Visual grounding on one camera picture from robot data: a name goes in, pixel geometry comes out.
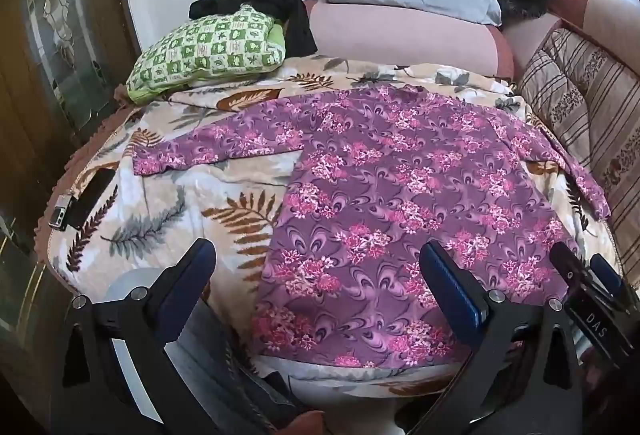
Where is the black phone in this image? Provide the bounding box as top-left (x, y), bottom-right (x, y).
top-left (65, 167), bottom-right (117, 231)

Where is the wooden door with glass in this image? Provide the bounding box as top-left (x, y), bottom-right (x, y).
top-left (0, 0), bottom-right (141, 435)

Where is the pink maroon cushion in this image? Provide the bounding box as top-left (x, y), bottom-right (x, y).
top-left (545, 0), bottom-right (640, 66)

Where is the purple floral shirt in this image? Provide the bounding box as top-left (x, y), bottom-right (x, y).
top-left (132, 84), bottom-right (612, 370)

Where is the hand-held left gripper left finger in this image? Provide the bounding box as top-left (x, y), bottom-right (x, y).
top-left (50, 237), bottom-right (226, 435)

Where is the pink bolster cushion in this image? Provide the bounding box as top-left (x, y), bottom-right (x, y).
top-left (302, 0), bottom-right (516, 80)

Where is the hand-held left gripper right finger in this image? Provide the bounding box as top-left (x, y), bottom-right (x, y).
top-left (395, 240), bottom-right (588, 435)

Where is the small white device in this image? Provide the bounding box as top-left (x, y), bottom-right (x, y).
top-left (48, 195), bottom-right (76, 231)

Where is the leaf print blanket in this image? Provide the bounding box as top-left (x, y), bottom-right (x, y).
top-left (32, 55), bottom-right (626, 401)

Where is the green checkered pillow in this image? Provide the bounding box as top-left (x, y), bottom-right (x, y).
top-left (125, 4), bottom-right (287, 106)

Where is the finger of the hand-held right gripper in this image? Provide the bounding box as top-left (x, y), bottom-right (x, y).
top-left (550, 241), bottom-right (596, 298)
top-left (590, 254), bottom-right (626, 296)

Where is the person's jeans leg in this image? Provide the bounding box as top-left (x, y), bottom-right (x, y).
top-left (165, 300), bottom-right (321, 435)

